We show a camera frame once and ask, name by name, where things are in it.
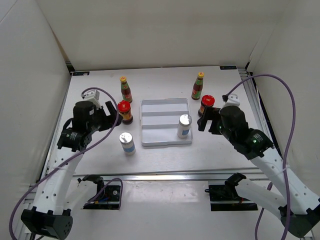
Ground red-lid sauce jar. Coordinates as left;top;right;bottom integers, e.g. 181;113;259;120
198;94;215;117
117;100;133;125

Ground silver-cap salt shaker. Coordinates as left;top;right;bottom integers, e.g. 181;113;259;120
177;114;192;139
119;132;136;156

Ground yellow-cap sauce bottle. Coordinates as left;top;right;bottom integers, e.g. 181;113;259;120
119;76;133;103
191;72;205;100

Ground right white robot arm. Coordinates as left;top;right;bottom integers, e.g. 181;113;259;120
197;105;320;238

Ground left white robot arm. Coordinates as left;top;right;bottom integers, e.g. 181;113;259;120
20;100;122;240

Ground left blue corner label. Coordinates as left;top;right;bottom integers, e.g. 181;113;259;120
72;71;90;76

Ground blue corner label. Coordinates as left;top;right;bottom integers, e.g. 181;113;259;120
219;65;237;70
72;71;90;76

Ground white divided tray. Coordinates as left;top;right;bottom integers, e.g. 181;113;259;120
140;98;193;147

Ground right blue corner label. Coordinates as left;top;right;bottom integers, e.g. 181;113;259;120
219;65;237;70

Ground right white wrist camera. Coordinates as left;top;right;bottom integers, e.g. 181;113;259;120
222;93;240;108

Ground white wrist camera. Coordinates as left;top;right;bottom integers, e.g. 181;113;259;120
222;93;240;108
81;89;101;109

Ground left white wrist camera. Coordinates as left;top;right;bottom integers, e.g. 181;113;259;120
81;89;101;109

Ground aluminium right side rail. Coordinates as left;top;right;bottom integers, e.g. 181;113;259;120
238;68;260;111

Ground aluminium rail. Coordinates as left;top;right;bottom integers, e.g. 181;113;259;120
238;68;260;111
27;167;272;198

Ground aluminium front rail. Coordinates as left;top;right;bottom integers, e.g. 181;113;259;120
27;167;272;198

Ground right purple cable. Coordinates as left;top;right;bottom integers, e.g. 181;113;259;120
222;73;297;240

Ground purple cable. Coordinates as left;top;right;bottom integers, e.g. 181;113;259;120
222;73;297;240
9;87;122;240

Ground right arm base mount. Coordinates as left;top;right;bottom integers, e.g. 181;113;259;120
204;173;258;212

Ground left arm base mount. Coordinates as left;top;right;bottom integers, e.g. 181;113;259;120
77;174;124;210

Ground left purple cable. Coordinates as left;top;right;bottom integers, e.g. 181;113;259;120
9;87;122;240

